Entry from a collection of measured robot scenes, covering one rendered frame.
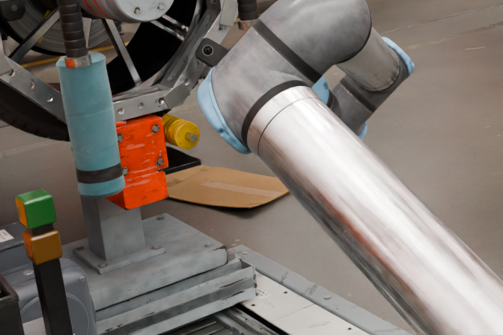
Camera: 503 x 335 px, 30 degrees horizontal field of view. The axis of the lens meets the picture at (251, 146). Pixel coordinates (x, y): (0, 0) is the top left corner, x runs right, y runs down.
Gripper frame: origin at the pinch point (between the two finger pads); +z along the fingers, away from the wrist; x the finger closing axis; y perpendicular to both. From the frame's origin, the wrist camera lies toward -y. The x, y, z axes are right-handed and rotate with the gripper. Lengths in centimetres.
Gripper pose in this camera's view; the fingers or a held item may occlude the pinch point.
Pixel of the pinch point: (203, 63)
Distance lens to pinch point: 202.3
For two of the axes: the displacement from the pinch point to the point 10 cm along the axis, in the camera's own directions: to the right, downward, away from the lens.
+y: 6.7, 5.0, 5.5
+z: -5.3, -1.9, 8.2
